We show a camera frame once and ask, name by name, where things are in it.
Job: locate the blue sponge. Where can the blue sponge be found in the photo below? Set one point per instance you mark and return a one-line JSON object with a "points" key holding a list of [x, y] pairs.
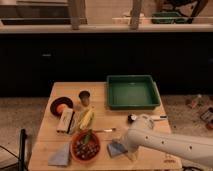
{"points": [[115, 149]]}

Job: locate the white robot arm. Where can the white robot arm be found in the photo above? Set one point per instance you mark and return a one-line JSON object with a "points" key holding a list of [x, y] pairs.
{"points": [[141, 133]]}

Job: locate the green plastic tray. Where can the green plastic tray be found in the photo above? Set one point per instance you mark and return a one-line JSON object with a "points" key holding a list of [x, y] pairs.
{"points": [[132, 92]]}

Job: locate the metal cup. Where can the metal cup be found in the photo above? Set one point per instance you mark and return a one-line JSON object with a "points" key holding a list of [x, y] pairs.
{"points": [[84, 98]]}

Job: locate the corn cob toy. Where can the corn cob toy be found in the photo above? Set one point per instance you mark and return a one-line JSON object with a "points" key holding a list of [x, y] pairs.
{"points": [[85, 121]]}

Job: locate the small paint brush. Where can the small paint brush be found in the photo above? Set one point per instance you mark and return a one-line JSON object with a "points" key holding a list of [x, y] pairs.
{"points": [[105, 130]]}

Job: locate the orange fruit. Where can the orange fruit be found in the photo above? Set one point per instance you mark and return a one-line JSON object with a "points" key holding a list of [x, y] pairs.
{"points": [[60, 108]]}

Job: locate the white black eraser block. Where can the white black eraser block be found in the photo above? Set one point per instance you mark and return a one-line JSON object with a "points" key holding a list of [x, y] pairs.
{"points": [[65, 120]]}

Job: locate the orange bowl with beads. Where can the orange bowl with beads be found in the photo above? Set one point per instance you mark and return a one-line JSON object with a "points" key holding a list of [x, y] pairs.
{"points": [[85, 147]]}

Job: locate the green object on shelf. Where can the green object on shelf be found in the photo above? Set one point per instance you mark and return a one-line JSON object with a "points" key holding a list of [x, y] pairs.
{"points": [[167, 18]]}

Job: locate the grey folded cloth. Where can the grey folded cloth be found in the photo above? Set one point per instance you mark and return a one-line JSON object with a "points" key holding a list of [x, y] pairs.
{"points": [[60, 157]]}

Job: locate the white handled dish brush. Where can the white handled dish brush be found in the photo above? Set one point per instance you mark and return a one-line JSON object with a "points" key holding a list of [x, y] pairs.
{"points": [[132, 118]]}

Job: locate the black chair frame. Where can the black chair frame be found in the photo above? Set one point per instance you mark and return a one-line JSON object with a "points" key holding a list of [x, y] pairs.
{"points": [[21, 157]]}

